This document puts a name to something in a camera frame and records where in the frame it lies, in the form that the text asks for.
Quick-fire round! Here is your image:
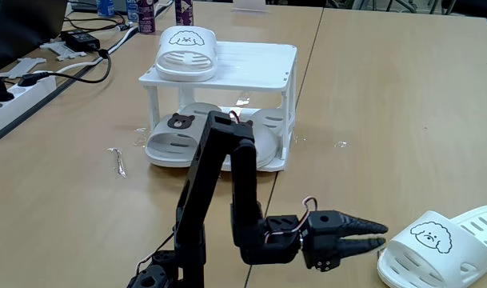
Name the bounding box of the purple drink can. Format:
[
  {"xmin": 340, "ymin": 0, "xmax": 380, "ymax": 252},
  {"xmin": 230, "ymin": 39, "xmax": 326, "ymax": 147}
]
[
  {"xmin": 137, "ymin": 0, "xmax": 156, "ymax": 34},
  {"xmin": 174, "ymin": 0, "xmax": 195, "ymax": 27}
]

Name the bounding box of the white power strip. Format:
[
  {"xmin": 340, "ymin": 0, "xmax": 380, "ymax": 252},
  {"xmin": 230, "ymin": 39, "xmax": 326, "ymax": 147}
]
[{"xmin": 0, "ymin": 74, "xmax": 57, "ymax": 139}]

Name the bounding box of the white dog slipper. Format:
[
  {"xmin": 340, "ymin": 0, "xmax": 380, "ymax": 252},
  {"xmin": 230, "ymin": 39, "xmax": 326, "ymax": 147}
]
[
  {"xmin": 377, "ymin": 204, "xmax": 487, "ymax": 288},
  {"xmin": 154, "ymin": 26, "xmax": 219, "ymax": 83}
]

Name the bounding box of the black power adapter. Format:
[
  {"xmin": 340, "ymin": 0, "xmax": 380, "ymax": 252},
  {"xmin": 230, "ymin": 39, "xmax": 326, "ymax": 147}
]
[{"xmin": 61, "ymin": 30, "xmax": 102, "ymax": 52}]

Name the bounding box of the grey bear slipper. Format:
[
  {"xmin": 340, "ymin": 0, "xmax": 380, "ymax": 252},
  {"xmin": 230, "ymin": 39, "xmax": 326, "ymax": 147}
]
[
  {"xmin": 145, "ymin": 102, "xmax": 224, "ymax": 168},
  {"xmin": 222, "ymin": 107, "xmax": 286, "ymax": 171}
]

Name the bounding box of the white cable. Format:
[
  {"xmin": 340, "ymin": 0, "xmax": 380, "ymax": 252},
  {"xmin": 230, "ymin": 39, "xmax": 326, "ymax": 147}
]
[{"xmin": 34, "ymin": 0, "xmax": 174, "ymax": 77}]

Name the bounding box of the black power plug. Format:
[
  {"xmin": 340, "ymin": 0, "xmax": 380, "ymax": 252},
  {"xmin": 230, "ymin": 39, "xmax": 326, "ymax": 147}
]
[{"xmin": 0, "ymin": 73, "xmax": 15, "ymax": 111}]

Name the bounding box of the black cable with plug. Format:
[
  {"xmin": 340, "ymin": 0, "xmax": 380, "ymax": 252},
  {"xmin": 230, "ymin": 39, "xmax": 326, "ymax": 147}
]
[{"xmin": 18, "ymin": 47, "xmax": 113, "ymax": 87}]

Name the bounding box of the blue drink can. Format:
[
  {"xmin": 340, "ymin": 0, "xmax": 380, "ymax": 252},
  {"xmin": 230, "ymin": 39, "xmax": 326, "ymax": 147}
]
[
  {"xmin": 126, "ymin": 0, "xmax": 139, "ymax": 23},
  {"xmin": 96, "ymin": 0, "xmax": 115, "ymax": 18}
]

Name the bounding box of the white flat plastic part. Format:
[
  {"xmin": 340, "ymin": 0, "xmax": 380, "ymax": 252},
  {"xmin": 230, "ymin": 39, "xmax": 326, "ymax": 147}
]
[
  {"xmin": 0, "ymin": 57, "xmax": 47, "ymax": 79},
  {"xmin": 40, "ymin": 41, "xmax": 87, "ymax": 62}
]

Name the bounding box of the black laptop screen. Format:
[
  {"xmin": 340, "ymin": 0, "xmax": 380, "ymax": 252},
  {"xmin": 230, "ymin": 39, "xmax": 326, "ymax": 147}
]
[{"xmin": 0, "ymin": 0, "xmax": 68, "ymax": 73}]

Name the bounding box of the white two-tier shoe rack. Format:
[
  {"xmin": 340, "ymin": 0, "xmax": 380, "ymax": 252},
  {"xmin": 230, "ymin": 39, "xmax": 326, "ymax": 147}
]
[{"xmin": 138, "ymin": 39, "xmax": 299, "ymax": 173}]

